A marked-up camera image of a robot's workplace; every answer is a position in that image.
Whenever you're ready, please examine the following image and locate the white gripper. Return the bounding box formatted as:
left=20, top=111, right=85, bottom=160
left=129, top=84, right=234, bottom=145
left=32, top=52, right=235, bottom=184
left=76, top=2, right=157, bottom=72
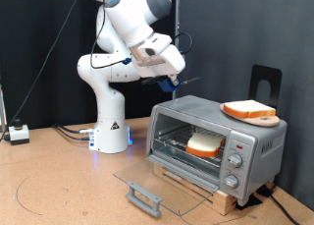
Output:
left=134, top=32, right=186, bottom=87

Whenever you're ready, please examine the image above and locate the white bread slice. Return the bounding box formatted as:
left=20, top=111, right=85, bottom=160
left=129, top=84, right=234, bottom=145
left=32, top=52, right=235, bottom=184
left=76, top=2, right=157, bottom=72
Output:
left=184, top=132, right=227, bottom=158
left=223, top=99, right=278, bottom=119

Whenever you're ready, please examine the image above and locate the silver oven knob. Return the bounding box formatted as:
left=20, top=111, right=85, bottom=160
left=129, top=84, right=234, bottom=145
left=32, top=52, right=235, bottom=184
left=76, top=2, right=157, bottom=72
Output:
left=223, top=174, right=239, bottom=190
left=228, top=152, right=243, bottom=169

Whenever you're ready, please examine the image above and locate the silver toaster oven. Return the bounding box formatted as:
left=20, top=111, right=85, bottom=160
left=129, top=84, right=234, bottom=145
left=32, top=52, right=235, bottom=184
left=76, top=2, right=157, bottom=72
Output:
left=145, top=94, right=288, bottom=207

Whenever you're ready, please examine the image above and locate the black metal bookend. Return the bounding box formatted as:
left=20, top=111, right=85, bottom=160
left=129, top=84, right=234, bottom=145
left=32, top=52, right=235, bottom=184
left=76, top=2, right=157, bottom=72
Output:
left=249, top=64, right=283, bottom=116

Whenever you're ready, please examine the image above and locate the round wooden cutting board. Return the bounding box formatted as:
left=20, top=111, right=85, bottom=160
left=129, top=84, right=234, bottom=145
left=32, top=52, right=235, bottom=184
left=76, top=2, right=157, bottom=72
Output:
left=219, top=102, right=282, bottom=128

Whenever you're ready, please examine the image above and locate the wooden slatted crate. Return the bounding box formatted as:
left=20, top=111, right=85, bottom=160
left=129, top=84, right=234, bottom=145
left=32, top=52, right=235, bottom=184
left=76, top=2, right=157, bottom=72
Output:
left=153, top=162, right=238, bottom=217

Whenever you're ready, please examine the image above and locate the white emergency stop box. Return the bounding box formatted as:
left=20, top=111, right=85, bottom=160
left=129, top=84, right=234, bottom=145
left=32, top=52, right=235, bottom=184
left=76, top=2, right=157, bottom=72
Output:
left=8, top=118, right=30, bottom=146

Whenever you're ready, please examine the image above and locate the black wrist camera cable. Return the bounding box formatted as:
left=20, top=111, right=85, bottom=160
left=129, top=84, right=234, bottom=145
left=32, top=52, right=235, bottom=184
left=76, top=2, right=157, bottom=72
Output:
left=89, top=0, right=194, bottom=71

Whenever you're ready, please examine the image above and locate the wire oven rack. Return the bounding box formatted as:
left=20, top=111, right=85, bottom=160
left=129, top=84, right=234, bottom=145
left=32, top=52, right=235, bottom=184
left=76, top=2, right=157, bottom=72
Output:
left=153, top=125, right=228, bottom=169

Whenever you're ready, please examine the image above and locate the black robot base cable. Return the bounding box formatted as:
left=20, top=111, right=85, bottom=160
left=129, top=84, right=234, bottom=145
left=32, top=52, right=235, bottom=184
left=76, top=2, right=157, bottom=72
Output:
left=55, top=126, right=91, bottom=141
left=53, top=123, right=94, bottom=135

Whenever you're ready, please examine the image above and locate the thin black hanging cable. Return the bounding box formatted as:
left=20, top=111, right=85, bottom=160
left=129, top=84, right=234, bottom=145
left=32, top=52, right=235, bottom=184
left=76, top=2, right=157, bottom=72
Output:
left=0, top=0, right=83, bottom=142

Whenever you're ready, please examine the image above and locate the black oven power cable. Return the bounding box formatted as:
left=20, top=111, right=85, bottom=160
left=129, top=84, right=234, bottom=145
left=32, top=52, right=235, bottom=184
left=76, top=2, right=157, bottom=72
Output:
left=269, top=194, right=300, bottom=225

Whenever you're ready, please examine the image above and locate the grey metal frame leg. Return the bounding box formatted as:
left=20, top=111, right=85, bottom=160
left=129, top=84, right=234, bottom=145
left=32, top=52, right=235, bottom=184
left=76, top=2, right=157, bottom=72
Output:
left=0, top=85, right=8, bottom=133

